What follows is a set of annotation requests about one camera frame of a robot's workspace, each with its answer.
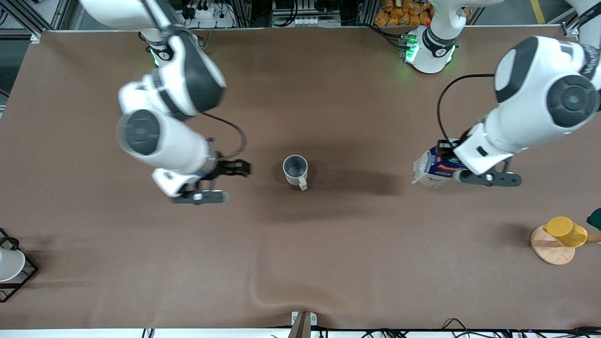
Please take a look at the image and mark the white and blue milk carton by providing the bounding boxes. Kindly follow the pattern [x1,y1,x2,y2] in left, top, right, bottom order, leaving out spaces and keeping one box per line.
[412,146,466,189]

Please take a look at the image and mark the white ribbed cup with handle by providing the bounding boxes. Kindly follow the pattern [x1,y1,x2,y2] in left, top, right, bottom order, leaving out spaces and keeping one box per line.
[283,155,309,191]

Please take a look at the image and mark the yellow plastic cup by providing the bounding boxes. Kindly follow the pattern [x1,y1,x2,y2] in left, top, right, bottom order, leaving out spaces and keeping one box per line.
[543,216,588,248]

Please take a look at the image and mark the wooden cup stand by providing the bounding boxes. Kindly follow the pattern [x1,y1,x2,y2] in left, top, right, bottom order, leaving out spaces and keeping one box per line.
[531,224,601,266]

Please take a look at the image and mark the brown table cloth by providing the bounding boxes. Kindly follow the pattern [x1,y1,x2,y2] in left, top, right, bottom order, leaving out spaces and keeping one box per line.
[0,27,601,330]

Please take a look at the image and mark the bag of orange snacks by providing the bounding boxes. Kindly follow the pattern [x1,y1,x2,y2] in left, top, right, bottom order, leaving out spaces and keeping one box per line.
[374,0,471,27]

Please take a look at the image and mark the white power strip with plugs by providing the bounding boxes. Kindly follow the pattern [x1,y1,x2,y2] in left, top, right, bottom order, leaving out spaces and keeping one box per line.
[185,0,236,29]

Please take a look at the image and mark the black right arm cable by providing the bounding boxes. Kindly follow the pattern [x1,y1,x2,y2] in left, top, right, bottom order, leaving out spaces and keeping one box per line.
[201,112,247,161]

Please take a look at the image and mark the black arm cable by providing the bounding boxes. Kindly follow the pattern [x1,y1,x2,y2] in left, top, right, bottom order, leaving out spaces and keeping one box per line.
[437,73,497,141]
[201,112,247,161]

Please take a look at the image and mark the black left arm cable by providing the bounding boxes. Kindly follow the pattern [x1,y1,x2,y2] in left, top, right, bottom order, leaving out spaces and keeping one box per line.
[437,73,497,141]

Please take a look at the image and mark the metal table bracket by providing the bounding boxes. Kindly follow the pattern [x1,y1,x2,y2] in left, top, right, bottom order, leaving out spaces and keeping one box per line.
[291,311,318,338]

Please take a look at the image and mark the black wire rack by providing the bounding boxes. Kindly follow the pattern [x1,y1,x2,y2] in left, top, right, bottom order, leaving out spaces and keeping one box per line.
[0,229,39,303]

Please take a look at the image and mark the white mug with black handle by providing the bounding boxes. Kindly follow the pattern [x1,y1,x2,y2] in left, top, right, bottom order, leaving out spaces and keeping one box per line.
[0,237,26,283]

